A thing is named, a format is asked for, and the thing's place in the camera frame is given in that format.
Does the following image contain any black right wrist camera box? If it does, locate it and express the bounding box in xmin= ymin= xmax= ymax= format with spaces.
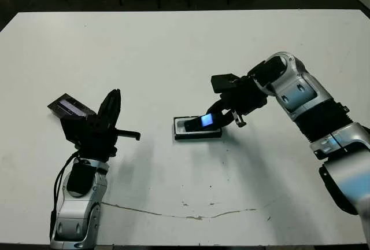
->
xmin=210 ymin=73 xmax=240 ymax=93

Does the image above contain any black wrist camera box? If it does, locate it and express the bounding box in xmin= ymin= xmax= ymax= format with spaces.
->
xmin=210 ymin=73 xmax=240 ymax=93
xmin=60 ymin=115 xmax=90 ymax=147

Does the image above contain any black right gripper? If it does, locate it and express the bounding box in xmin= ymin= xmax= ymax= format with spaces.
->
xmin=205 ymin=76 xmax=269 ymax=130

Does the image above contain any black box with white insert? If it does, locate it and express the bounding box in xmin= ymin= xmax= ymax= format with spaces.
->
xmin=173 ymin=116 xmax=223 ymax=142

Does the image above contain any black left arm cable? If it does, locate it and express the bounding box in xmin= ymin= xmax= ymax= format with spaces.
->
xmin=49 ymin=150 xmax=81 ymax=235

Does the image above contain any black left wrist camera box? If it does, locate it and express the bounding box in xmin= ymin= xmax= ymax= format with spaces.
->
xmin=60 ymin=115 xmax=90 ymax=147

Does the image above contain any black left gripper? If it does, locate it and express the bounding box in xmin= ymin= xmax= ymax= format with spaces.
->
xmin=74 ymin=89 xmax=142 ymax=159

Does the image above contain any slim black camera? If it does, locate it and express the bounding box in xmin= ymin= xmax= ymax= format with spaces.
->
xmin=184 ymin=113 xmax=216 ymax=133

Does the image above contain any black box lid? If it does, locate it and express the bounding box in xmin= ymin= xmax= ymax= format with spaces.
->
xmin=47 ymin=93 xmax=95 ymax=118

